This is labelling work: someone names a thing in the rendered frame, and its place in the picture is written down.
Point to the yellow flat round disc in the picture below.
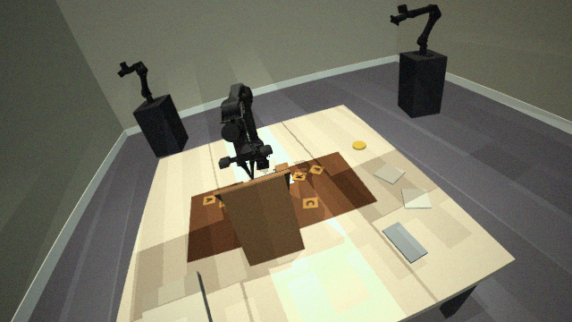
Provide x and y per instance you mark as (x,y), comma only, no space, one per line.
(359,145)

